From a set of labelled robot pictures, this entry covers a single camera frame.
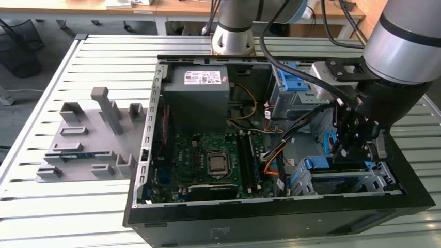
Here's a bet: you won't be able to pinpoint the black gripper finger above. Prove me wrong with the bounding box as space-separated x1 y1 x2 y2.
348 119 389 163
332 102 371 164

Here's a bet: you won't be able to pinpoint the blue data wire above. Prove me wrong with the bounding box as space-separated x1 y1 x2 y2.
323 131 338 157

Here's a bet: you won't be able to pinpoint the hard disk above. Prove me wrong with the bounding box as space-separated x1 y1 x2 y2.
304 156 373 173

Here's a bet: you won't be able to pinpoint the silver disk bay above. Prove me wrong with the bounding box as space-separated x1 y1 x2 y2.
291 153 405 196

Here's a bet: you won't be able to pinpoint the silver optical drive cage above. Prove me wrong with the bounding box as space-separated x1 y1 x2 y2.
268 61 340 121

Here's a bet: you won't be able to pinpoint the blue plastic drive latch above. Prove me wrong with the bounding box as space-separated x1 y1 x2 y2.
278 63 310 91

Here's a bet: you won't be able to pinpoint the black RAM slot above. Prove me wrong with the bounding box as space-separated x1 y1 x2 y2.
236 130 255 194

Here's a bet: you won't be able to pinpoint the brown wooden cabinet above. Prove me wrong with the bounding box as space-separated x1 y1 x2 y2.
351 0 392 42

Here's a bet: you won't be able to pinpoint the CPU socket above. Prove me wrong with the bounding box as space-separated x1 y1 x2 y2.
206 148 232 179

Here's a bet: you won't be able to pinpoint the silver CPU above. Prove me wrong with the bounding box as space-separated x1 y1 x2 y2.
208 156 228 173

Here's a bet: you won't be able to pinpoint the black PC case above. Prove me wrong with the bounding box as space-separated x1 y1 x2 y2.
123 54 436 248

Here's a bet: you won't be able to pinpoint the grey power supply unit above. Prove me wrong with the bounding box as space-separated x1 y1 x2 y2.
162 66 231 133

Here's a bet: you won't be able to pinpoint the green motherboard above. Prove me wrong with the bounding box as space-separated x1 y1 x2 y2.
151 130 276 203

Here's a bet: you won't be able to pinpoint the black graphics card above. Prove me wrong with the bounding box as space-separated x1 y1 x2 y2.
187 182 239 202

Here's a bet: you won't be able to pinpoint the grey parts rack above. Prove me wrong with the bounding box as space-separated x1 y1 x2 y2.
35 86 150 185

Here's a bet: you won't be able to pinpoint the RAM stick with blue label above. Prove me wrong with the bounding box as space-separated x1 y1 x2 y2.
59 152 96 160

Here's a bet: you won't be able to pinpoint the large white box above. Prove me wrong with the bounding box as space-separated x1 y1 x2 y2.
106 0 134 10

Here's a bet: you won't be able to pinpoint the black mesh wastebasket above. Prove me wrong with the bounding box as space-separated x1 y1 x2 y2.
0 18 46 79

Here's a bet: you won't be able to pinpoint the grey stand foot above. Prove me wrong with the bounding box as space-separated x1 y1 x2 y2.
0 85 16 106

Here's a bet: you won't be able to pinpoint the black cable bundle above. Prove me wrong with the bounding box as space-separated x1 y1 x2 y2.
260 101 338 166

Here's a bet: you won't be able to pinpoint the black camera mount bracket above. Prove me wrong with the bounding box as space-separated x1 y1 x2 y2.
326 56 380 82

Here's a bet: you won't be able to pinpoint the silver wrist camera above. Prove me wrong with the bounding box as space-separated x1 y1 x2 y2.
310 61 360 100

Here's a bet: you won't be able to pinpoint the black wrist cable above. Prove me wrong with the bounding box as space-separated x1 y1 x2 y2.
259 0 365 107

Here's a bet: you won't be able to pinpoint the yellow wires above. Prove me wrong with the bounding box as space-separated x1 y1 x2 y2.
227 82 259 121

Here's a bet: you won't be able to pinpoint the orange wire loop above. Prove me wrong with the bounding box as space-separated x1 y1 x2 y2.
264 144 287 176

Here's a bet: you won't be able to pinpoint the wooden desk white frame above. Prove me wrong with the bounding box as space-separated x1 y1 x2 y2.
166 0 367 39
0 0 167 36

